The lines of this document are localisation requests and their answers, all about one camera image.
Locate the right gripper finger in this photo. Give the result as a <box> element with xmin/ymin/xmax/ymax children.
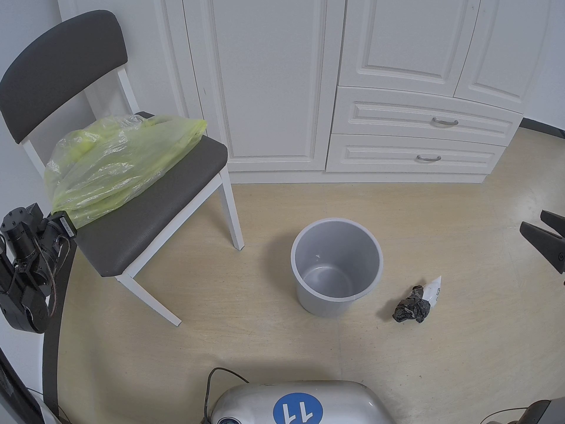
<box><xmin>519</xmin><ymin>221</ymin><xmax>565</xmax><ymax>275</ymax></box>
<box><xmin>540</xmin><ymin>210</ymin><xmax>565</xmax><ymax>239</ymax></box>

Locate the white printed wrapper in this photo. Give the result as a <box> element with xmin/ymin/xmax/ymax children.
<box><xmin>419</xmin><ymin>275</ymin><xmax>443</xmax><ymax>311</ymax></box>

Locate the black plastic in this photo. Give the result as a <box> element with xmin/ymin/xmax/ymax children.
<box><xmin>393</xmin><ymin>285</ymin><xmax>430</xmax><ymax>324</ymax></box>

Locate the yellow-green plastic bag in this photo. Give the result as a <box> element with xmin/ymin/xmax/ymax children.
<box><xmin>43</xmin><ymin>114</ymin><xmax>208</xmax><ymax>229</ymax></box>

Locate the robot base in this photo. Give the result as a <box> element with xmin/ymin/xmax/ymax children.
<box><xmin>211</xmin><ymin>380</ymin><xmax>398</xmax><ymax>424</ymax></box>

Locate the pale grey trash bin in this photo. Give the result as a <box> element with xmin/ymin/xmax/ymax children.
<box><xmin>290</xmin><ymin>218</ymin><xmax>383</xmax><ymax>318</ymax></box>

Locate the white wardrobe with drawers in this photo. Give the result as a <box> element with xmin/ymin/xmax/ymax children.
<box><xmin>53</xmin><ymin>0</ymin><xmax>526</xmax><ymax>186</ymax></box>

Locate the white chair dark grey seat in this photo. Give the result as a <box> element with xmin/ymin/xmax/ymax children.
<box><xmin>0</xmin><ymin>9</ymin><xmax>245</xmax><ymax>327</ymax></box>

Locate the black cable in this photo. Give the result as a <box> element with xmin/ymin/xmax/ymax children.
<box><xmin>202</xmin><ymin>367</ymin><xmax>252</xmax><ymax>424</ymax></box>

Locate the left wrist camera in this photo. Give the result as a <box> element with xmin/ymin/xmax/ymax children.
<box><xmin>45</xmin><ymin>211</ymin><xmax>78</xmax><ymax>249</ymax></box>

